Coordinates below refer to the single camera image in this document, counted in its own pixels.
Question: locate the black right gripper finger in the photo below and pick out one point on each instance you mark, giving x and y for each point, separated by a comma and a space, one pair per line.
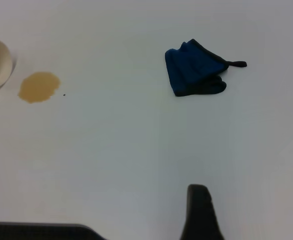
201, 217

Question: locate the tan coffee spill puddle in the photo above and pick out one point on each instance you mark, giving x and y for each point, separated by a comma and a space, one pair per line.
39, 87

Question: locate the blue cloth with black trim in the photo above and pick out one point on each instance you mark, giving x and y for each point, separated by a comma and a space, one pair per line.
189, 70

